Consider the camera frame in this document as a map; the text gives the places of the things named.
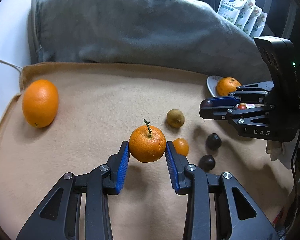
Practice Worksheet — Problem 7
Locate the grey blanket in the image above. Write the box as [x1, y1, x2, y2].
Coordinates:
[32, 0, 270, 83]

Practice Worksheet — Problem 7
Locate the small mandarin with stem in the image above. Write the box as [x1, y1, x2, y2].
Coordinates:
[128, 119, 166, 163]

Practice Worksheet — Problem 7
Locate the tan blanket mat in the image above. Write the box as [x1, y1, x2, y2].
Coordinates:
[0, 63, 293, 239]

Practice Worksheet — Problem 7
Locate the refill pouch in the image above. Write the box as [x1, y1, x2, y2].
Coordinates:
[250, 12, 268, 38]
[235, 0, 256, 30]
[243, 6, 262, 35]
[217, 0, 247, 24]

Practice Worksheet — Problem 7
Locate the large rough orange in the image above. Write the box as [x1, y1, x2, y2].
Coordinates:
[216, 77, 241, 96]

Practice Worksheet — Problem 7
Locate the red tomato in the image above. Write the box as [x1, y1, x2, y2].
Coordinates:
[237, 104, 247, 110]

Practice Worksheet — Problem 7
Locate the brown kiwi berry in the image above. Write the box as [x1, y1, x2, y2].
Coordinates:
[166, 109, 185, 128]

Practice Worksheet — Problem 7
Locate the dark plum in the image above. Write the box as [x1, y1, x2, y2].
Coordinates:
[200, 99, 213, 109]
[198, 154, 216, 172]
[206, 133, 222, 151]

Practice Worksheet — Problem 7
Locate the white floral plate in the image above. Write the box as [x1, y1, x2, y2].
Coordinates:
[206, 75, 265, 110]

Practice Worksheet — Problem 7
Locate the small orange kumquat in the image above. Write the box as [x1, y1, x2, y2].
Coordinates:
[173, 138, 189, 156]

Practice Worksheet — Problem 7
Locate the large smooth orange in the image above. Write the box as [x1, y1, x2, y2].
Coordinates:
[22, 79, 59, 128]

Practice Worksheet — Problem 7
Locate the white gloved right hand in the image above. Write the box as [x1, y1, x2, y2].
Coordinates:
[266, 135, 300, 169]

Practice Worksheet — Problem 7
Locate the white cable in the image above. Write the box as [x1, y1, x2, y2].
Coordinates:
[0, 52, 23, 74]

